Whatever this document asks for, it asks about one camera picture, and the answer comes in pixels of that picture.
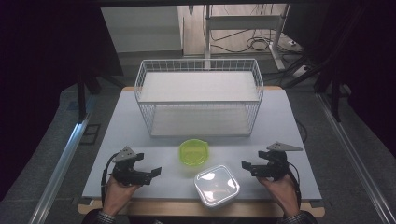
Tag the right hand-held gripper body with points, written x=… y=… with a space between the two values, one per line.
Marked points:
x=277 y=166

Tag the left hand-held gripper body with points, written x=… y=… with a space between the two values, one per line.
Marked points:
x=126 y=172

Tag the white square lidded container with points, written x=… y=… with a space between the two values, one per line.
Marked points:
x=217 y=186

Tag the green translucent bowl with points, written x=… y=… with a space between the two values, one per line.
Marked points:
x=193 y=153

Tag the black metal stand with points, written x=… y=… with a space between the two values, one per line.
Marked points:
x=81 y=99
x=334 y=99

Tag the blue floor tape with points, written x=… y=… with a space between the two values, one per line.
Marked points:
x=73 y=105

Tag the white power strip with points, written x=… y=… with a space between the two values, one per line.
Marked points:
x=301 y=71

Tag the white panel board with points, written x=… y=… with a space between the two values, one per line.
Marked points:
x=140 y=29

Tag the aluminium floor rail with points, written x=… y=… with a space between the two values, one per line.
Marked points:
x=59 y=171
x=355 y=155

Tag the white standing desk frame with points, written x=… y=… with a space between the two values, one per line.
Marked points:
x=241 y=22

